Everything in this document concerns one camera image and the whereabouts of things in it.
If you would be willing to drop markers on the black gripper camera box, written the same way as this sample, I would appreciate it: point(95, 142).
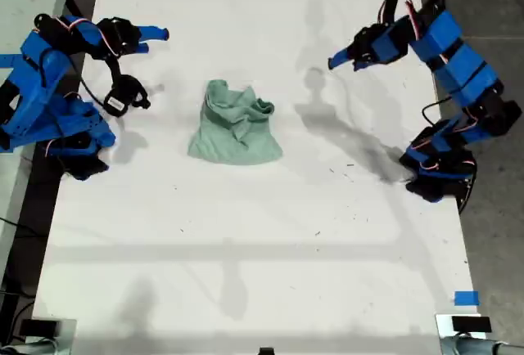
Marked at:
point(123, 97)

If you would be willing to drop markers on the black camera stalk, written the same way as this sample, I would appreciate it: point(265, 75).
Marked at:
point(114, 69)
point(392, 5)

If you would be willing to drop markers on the silver metal bracket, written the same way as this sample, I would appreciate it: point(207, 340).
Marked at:
point(444, 330)
point(69, 336)

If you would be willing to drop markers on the black box on silver bracket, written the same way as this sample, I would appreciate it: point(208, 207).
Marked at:
point(39, 327)
point(471, 324)

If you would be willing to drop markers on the pale green T-shirt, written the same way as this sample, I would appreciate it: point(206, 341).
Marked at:
point(233, 142)

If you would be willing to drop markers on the small black object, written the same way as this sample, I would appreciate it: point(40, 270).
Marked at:
point(266, 351)

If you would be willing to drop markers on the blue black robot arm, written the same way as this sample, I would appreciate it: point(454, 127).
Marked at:
point(37, 97)
point(458, 56)

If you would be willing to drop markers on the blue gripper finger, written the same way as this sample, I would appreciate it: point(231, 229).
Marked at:
point(143, 48)
point(361, 64)
point(153, 33)
point(341, 58)

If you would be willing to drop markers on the short blue tape strip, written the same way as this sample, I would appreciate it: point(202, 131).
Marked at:
point(466, 298)

